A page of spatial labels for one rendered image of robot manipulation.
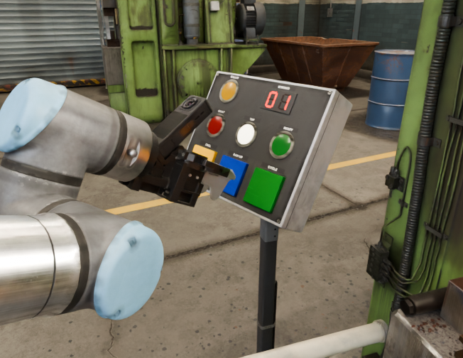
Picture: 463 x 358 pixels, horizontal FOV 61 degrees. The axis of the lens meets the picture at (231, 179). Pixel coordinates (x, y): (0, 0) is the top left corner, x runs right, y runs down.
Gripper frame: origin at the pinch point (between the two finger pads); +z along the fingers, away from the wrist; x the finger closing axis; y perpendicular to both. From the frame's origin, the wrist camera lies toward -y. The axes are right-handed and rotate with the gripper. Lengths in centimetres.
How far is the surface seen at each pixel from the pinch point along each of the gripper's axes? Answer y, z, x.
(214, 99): -14.4, 11.1, -23.7
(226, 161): -1.7, 10.3, -11.8
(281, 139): -9.6, 10.7, -0.3
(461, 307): 5.7, 13.4, 37.9
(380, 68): -173, 374, -184
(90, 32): -137, 259, -694
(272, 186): -0.3, 10.3, 2.1
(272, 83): -20.6, 11.1, -8.5
